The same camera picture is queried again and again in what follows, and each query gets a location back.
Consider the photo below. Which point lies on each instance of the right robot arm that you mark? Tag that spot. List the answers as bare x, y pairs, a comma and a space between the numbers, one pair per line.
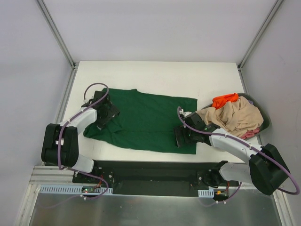
262, 166

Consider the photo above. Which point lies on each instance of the left white cable duct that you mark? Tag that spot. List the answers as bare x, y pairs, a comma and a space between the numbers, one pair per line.
78, 190

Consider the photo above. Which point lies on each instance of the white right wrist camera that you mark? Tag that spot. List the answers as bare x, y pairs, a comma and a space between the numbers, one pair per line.
184, 114

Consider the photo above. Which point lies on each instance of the beige t shirt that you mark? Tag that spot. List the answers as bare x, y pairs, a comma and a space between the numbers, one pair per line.
237, 118

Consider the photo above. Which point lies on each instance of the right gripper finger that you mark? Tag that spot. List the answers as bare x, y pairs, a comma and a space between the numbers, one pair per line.
181, 141
179, 131

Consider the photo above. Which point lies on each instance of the orange t shirt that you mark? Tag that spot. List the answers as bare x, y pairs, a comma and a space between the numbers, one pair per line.
220, 101

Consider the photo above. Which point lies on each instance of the aluminium frame post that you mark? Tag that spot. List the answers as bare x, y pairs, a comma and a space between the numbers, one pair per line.
260, 33
55, 31

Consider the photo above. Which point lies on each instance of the left aluminium frame post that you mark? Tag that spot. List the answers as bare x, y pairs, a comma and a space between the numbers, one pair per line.
55, 31

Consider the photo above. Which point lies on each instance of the pink t shirt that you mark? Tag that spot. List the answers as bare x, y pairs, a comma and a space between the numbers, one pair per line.
250, 133

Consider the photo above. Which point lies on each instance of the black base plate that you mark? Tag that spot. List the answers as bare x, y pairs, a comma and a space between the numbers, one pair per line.
164, 188

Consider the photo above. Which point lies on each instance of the right aluminium frame post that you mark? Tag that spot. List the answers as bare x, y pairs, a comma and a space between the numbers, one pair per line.
260, 33

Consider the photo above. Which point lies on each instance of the left aluminium side rail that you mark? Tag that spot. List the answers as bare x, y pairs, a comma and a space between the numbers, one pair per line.
65, 96

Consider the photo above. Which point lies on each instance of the right white cable duct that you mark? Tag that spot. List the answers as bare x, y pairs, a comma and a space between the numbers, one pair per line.
209, 193

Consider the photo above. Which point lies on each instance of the green t shirt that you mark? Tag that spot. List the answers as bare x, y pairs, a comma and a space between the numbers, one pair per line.
145, 122

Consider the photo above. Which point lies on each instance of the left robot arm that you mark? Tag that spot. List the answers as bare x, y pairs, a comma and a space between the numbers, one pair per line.
61, 142

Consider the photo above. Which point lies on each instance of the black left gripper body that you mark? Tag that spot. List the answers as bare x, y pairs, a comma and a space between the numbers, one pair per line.
109, 115

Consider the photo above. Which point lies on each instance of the front aluminium rail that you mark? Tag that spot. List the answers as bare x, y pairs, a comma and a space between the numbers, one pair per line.
49, 174

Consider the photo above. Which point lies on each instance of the grey laundry basket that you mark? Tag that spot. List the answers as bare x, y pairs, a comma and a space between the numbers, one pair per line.
252, 102

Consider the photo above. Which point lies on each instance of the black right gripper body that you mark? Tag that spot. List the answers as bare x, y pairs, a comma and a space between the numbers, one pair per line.
179, 137

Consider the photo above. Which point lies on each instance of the white cable duct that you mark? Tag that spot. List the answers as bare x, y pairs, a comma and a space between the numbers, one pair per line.
209, 193
78, 190

